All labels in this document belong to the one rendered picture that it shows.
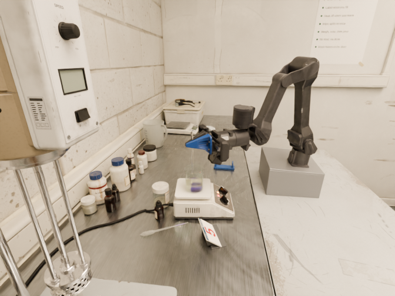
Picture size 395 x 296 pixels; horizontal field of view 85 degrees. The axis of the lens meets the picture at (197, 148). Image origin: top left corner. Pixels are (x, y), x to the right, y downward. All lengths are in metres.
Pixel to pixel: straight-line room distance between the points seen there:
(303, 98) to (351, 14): 1.55
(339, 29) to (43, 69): 2.16
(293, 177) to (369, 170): 1.87
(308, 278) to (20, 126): 0.64
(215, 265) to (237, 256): 0.07
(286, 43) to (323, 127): 0.83
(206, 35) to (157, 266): 1.81
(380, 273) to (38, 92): 0.78
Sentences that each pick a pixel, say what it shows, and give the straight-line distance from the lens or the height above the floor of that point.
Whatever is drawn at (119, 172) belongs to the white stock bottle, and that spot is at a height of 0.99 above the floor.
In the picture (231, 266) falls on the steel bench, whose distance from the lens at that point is 0.64.
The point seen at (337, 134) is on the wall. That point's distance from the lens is 2.42.
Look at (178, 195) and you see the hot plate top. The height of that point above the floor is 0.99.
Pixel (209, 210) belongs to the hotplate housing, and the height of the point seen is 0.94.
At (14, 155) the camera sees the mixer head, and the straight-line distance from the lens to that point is 0.30.
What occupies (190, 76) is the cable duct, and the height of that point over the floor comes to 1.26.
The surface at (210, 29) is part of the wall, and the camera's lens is 2.08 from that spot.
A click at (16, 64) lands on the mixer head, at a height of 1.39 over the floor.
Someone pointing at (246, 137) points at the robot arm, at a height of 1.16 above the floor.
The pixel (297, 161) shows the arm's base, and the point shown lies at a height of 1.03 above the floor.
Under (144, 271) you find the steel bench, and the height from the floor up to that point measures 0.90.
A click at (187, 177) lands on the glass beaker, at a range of 0.70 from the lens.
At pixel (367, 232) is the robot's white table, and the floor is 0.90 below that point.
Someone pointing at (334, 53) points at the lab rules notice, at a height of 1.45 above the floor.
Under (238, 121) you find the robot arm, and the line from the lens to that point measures 0.67.
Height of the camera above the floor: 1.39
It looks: 22 degrees down
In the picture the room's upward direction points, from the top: straight up
